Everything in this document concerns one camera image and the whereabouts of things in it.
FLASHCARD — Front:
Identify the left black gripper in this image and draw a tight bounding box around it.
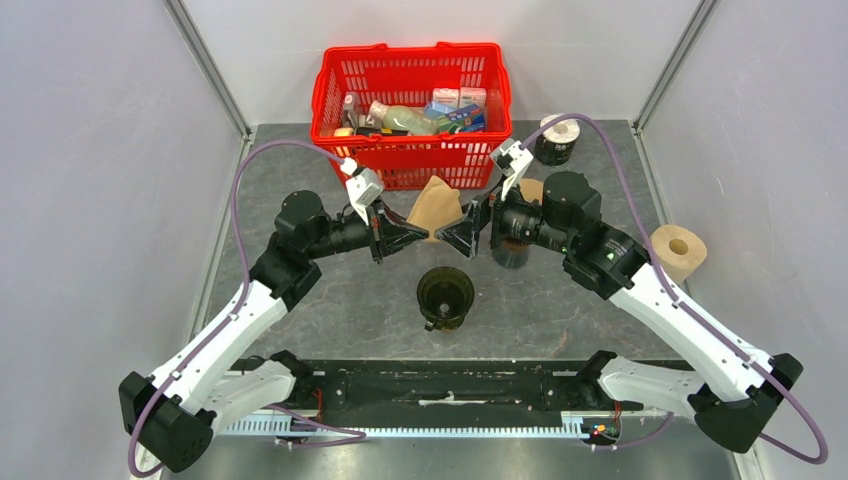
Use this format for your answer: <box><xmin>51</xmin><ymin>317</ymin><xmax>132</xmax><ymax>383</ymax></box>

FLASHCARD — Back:
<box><xmin>306</xmin><ymin>196</ymin><xmax>429</xmax><ymax>264</ymax></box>

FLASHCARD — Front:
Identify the dark dripper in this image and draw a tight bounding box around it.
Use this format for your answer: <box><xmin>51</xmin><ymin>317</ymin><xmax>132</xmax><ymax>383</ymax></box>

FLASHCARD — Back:
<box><xmin>416</xmin><ymin>266</ymin><xmax>476</xmax><ymax>332</ymax></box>

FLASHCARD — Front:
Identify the brown paper coffee filter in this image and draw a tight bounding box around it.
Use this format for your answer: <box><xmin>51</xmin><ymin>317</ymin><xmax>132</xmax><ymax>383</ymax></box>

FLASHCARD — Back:
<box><xmin>520</xmin><ymin>178</ymin><xmax>544</xmax><ymax>204</ymax></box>

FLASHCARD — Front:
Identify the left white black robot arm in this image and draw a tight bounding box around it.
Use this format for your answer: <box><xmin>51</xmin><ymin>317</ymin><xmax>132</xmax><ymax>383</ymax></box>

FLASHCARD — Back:
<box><xmin>118</xmin><ymin>190</ymin><xmax>429</xmax><ymax>472</ymax></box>

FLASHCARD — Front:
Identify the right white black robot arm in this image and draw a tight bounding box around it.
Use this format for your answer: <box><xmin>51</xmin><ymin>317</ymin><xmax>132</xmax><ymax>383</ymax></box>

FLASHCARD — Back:
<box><xmin>436</xmin><ymin>171</ymin><xmax>803</xmax><ymax>453</ymax></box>

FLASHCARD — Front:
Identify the blue green box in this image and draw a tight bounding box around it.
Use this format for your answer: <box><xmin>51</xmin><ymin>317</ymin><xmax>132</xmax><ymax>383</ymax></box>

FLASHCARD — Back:
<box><xmin>424</xmin><ymin>101</ymin><xmax>486</xmax><ymax>134</ymax></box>

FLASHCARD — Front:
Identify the clear plastic bottle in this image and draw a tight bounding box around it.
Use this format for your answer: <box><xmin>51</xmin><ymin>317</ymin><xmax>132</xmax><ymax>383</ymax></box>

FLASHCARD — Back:
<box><xmin>369</xmin><ymin>101</ymin><xmax>439</xmax><ymax>136</ymax></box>

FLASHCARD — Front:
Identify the red plastic shopping basket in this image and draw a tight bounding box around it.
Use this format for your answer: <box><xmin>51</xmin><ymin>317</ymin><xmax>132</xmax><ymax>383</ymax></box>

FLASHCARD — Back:
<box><xmin>310</xmin><ymin>42</ymin><xmax>512</xmax><ymax>190</ymax></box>

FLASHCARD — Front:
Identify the black wrapped paper roll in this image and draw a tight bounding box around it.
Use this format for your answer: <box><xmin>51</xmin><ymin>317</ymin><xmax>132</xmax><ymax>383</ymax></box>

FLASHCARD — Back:
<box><xmin>533</xmin><ymin>119</ymin><xmax>580</xmax><ymax>167</ymax></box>

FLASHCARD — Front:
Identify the small grey pouch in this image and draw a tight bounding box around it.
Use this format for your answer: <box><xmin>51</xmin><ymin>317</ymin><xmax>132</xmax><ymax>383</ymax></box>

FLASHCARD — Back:
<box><xmin>342</xmin><ymin>91</ymin><xmax>361</xmax><ymax>130</ymax></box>

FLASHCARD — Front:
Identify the white pink carton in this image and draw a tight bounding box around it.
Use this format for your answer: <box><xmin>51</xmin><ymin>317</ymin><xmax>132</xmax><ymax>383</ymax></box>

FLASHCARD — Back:
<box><xmin>458</xmin><ymin>87</ymin><xmax>487</xmax><ymax>109</ymax></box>
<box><xmin>432</xmin><ymin>87</ymin><xmax>460</xmax><ymax>109</ymax></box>

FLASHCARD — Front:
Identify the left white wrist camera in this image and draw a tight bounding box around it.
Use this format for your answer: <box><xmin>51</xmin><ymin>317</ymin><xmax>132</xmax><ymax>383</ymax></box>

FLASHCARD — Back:
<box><xmin>340</xmin><ymin>157</ymin><xmax>384</xmax><ymax>225</ymax></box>

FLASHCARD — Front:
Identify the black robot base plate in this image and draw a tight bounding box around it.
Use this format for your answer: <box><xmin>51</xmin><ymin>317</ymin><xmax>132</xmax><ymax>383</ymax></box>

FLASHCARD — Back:
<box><xmin>225</xmin><ymin>349</ymin><xmax>690</xmax><ymax>431</ymax></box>

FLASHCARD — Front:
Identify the slotted white cable duct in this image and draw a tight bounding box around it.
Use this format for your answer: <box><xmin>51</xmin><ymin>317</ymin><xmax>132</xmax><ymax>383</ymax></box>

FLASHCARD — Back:
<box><xmin>220</xmin><ymin>410</ymin><xmax>590</xmax><ymax>441</ymax></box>

